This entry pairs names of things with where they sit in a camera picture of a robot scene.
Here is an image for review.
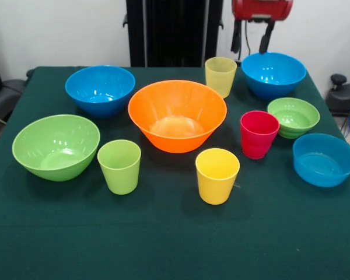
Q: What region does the black hanging cable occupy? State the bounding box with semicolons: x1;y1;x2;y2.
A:
244;19;252;56

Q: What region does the green cup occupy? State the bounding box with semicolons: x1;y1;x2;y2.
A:
97;139;142;195

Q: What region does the black knobbed equipment base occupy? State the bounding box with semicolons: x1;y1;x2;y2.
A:
326;73;350;117

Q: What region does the large blue bowl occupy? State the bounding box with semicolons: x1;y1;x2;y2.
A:
65;65;136;119
240;51;307;102

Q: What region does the small green bowl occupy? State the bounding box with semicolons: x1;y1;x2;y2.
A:
267;97;321;139

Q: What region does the black chair base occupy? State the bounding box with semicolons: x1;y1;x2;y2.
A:
0;78;27;123

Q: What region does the pale translucent yellow cup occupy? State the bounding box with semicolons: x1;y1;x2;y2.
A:
204;57;238;99

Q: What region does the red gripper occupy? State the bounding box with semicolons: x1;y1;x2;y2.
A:
231;0;294;55

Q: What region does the red cup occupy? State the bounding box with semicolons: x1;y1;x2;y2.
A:
240;110;281;160

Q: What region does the large orange bowl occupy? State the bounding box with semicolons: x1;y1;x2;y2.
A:
127;79;228;154

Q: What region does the large green bowl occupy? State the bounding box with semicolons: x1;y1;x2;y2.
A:
12;114;101;182

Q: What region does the dark green table cloth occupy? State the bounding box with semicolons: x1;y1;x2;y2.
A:
0;66;350;280

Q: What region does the small blue bowl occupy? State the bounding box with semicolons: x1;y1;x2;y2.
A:
292;133;350;188

